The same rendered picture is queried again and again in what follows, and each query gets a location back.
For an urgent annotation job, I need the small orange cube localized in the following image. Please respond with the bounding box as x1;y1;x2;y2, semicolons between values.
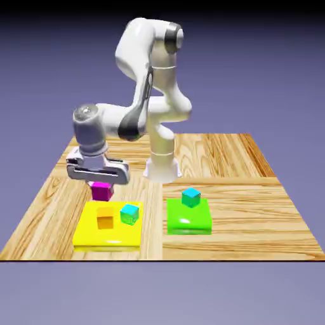
96;206;114;230

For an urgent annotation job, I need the small cyan cube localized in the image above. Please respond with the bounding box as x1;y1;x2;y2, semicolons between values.
181;187;202;209
119;203;140;226

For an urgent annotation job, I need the large yellow box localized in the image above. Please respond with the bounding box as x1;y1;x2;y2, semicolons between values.
72;201;145;253

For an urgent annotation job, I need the small magenta cube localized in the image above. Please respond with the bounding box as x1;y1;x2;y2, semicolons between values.
90;182;114;202

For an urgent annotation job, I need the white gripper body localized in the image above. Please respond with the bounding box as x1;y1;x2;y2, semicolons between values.
66;159;130;185

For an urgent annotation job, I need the large green box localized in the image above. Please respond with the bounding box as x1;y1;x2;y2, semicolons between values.
166;197;213;235

